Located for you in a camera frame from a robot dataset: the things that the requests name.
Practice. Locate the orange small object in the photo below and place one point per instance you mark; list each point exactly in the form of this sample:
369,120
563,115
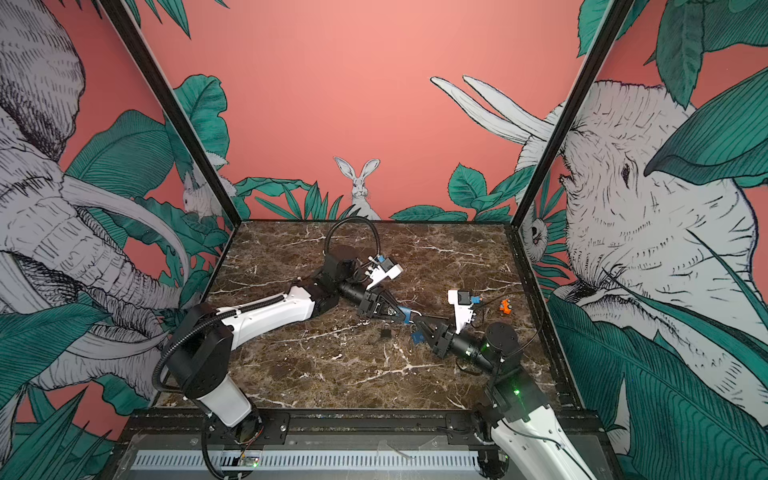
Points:
505,307

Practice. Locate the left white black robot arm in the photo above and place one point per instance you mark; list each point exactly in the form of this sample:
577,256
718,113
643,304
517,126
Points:
195,363

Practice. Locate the black front mounting rail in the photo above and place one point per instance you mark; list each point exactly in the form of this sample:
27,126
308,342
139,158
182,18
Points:
461,427

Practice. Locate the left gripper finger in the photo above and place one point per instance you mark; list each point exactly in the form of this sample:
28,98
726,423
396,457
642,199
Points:
388,302
390,314

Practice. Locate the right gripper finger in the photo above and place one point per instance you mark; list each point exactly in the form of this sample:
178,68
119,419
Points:
431,337
424,322

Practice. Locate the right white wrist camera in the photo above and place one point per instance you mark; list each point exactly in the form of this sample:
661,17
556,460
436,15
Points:
463,302

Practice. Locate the white slotted cable duct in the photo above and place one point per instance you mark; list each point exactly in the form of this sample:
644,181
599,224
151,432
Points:
284,460

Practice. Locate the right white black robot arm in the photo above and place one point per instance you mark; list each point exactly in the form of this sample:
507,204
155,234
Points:
518,418

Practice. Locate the left black frame post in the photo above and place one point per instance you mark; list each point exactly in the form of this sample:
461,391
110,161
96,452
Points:
129,32

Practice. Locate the black frame post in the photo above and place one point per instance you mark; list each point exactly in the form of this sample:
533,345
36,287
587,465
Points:
610,26
129,32

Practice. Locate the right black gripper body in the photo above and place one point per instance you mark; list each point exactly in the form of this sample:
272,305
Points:
471,349

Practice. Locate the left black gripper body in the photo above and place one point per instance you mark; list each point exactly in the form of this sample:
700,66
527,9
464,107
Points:
356,293

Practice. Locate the right black frame post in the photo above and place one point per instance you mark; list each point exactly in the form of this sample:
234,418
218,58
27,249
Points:
610,26

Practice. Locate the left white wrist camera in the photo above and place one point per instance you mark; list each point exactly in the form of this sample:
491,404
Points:
380,268

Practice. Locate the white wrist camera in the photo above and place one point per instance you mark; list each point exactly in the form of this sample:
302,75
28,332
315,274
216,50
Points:
380,268
463,302

